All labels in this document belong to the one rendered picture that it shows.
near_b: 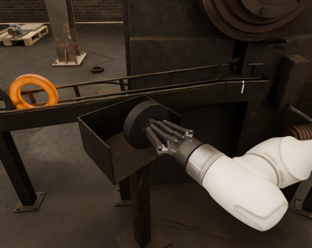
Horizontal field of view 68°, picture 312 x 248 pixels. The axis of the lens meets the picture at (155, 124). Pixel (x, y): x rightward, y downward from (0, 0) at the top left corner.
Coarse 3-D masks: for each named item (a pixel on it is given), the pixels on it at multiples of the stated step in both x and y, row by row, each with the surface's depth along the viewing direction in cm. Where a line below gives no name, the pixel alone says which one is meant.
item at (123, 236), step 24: (144, 96) 86; (96, 120) 77; (120, 120) 84; (96, 144) 66; (120, 144) 81; (120, 168) 71; (144, 168) 84; (144, 192) 91; (144, 216) 98; (120, 240) 112; (144, 240) 108; (168, 240) 112
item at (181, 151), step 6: (186, 138) 61; (192, 138) 57; (168, 144) 59; (174, 144) 59; (180, 144) 59; (186, 144) 56; (192, 144) 55; (198, 144) 55; (168, 150) 58; (174, 150) 57; (180, 150) 56; (186, 150) 55; (192, 150) 54; (174, 156) 58; (180, 156) 56; (186, 156) 55; (180, 162) 57; (186, 162) 55
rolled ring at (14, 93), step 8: (16, 80) 93; (24, 80) 93; (32, 80) 94; (40, 80) 94; (48, 80) 97; (16, 88) 95; (48, 88) 96; (16, 96) 97; (56, 96) 99; (16, 104) 98; (24, 104) 100; (48, 104) 100
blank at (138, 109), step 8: (144, 104) 66; (152, 104) 66; (160, 104) 68; (136, 112) 64; (144, 112) 65; (152, 112) 67; (160, 112) 69; (128, 120) 65; (136, 120) 64; (144, 120) 66; (160, 120) 71; (168, 120) 74; (128, 128) 65; (136, 128) 66; (128, 136) 65; (136, 136) 67; (144, 136) 70; (136, 144) 69; (144, 144) 72
